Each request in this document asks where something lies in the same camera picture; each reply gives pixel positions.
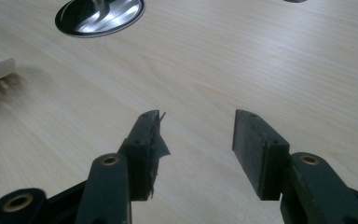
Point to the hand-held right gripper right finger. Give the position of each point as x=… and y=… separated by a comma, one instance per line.
x=261, y=161

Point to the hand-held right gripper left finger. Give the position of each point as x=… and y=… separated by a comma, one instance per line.
x=136, y=168

